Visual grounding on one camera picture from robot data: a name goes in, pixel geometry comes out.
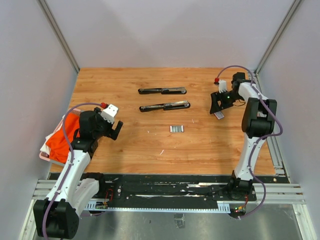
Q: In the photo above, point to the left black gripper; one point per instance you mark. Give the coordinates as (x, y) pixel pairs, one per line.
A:
(99, 117)

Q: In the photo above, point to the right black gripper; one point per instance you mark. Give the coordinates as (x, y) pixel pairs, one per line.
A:
(216, 97)

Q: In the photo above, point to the staple box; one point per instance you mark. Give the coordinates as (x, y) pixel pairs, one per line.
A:
(219, 115)

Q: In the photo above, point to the black stapler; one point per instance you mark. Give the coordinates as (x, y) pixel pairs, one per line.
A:
(166, 106)
(163, 91)

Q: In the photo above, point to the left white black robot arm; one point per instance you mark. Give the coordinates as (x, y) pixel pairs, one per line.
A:
(58, 215)

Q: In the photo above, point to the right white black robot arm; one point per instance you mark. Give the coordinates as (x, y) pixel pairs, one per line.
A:
(257, 125)

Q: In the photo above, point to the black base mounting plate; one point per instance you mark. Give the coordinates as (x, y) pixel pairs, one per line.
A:
(168, 187)

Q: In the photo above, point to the orange cloth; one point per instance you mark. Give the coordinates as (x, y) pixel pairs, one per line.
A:
(58, 144)

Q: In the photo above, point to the white cloth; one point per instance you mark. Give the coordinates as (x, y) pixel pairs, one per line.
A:
(45, 148)

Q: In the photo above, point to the pink plastic basket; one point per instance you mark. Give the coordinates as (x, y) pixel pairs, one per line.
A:
(44, 156)

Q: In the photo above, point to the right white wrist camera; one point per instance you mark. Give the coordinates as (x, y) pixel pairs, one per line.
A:
(222, 86)

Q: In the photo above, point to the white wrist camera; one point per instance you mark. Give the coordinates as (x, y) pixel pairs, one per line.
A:
(109, 113)
(222, 86)

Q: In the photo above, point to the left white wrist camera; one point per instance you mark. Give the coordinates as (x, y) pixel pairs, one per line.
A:
(109, 113)

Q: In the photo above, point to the grey cable duct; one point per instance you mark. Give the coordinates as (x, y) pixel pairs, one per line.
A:
(192, 206)

